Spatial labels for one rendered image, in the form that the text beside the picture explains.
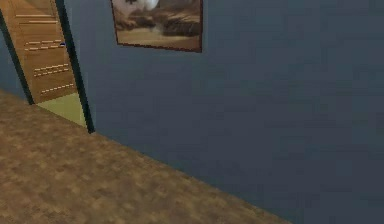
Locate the brown wooden room door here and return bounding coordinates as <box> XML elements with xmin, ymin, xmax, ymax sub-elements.
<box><xmin>1</xmin><ymin>0</ymin><xmax>78</xmax><ymax>105</ymax></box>

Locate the framed landscape wall picture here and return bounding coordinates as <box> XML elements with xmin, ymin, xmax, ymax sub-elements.
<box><xmin>110</xmin><ymin>0</ymin><xmax>204</xmax><ymax>54</ymax></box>

